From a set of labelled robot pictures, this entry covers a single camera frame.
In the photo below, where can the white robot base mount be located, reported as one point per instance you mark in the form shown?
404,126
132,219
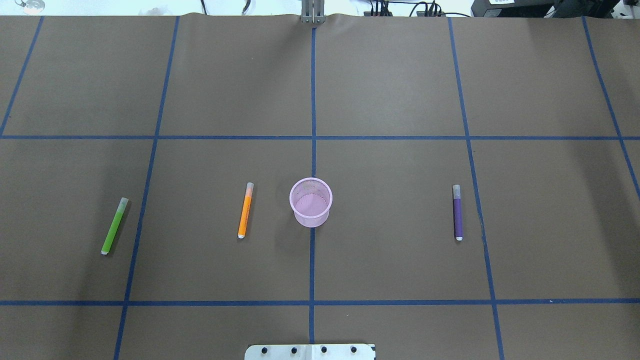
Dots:
329,351

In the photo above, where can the green highlighter pen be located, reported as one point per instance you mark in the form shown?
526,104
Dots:
114,226

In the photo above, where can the pink mesh pen holder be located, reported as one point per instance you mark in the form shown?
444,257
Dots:
311,200

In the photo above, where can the aluminium frame post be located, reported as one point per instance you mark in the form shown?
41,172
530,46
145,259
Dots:
313,12

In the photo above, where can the purple highlighter pen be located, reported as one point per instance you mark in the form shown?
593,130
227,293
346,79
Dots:
457,212

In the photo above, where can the orange highlighter pen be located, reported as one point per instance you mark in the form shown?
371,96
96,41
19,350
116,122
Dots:
245,212

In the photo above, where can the black equipment box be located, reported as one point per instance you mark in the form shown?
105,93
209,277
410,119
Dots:
561,9

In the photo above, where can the brown paper table cover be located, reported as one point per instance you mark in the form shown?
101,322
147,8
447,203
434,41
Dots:
537,120

